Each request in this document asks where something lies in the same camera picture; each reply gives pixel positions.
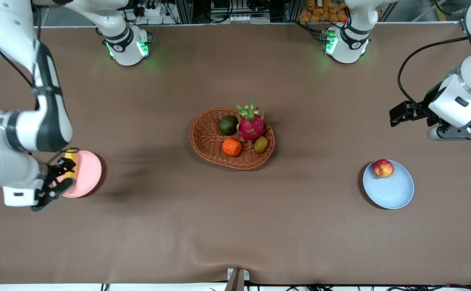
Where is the yellow banana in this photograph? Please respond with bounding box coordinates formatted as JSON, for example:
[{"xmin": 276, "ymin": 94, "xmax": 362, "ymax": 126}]
[{"xmin": 63, "ymin": 148, "xmax": 79, "ymax": 181}]

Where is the red apple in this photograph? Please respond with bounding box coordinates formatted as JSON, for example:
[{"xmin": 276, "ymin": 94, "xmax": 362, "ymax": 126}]
[{"xmin": 372, "ymin": 159, "xmax": 395, "ymax": 179}]

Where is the pink round plate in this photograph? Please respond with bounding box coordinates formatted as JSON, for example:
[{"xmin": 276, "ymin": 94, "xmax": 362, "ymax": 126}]
[{"xmin": 55, "ymin": 151, "xmax": 102, "ymax": 198}]

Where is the blue round plate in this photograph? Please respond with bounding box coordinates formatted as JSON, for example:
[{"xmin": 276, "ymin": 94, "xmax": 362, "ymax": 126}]
[{"xmin": 363, "ymin": 160, "xmax": 415, "ymax": 210}]

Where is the yellow orange objects pile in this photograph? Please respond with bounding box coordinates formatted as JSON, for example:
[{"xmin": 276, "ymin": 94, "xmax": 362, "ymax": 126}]
[{"xmin": 299, "ymin": 0, "xmax": 349, "ymax": 23}]

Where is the brown wicker basket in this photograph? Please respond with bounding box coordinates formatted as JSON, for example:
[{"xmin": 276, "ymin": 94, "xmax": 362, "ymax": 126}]
[{"xmin": 190, "ymin": 107, "xmax": 275, "ymax": 171}]

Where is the pink dragon fruit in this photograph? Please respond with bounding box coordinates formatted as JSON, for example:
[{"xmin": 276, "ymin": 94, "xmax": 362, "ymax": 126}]
[{"xmin": 236, "ymin": 95, "xmax": 266, "ymax": 142}]

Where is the orange tangerine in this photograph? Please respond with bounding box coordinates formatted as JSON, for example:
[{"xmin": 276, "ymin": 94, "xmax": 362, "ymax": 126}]
[{"xmin": 222, "ymin": 138, "xmax": 243, "ymax": 157}]

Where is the dark green avocado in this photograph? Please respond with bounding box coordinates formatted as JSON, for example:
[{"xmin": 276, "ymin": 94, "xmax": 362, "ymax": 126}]
[{"xmin": 220, "ymin": 115, "xmax": 239, "ymax": 136}]

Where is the white power strip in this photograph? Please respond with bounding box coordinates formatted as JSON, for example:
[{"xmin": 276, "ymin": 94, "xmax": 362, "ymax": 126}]
[{"xmin": 136, "ymin": 0, "xmax": 167, "ymax": 17}]

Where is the brown table cloth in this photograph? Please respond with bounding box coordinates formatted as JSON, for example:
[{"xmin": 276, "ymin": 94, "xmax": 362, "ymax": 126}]
[{"xmin": 0, "ymin": 22, "xmax": 471, "ymax": 285}]

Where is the grey electronics box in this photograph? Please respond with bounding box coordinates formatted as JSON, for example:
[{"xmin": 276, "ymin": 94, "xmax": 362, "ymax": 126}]
[{"xmin": 211, "ymin": 0, "xmax": 272, "ymax": 23}]

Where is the aluminium frame post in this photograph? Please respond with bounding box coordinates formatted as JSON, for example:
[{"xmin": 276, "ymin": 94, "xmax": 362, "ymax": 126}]
[{"xmin": 452, "ymin": 6, "xmax": 468, "ymax": 33}]

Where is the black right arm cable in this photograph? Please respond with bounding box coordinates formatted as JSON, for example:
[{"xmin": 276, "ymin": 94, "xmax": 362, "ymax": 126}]
[{"xmin": 0, "ymin": 26, "xmax": 80, "ymax": 164}]

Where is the metal table clamp bracket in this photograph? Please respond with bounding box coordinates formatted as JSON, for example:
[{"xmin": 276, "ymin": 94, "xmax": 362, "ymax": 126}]
[{"xmin": 226, "ymin": 268, "xmax": 250, "ymax": 291}]

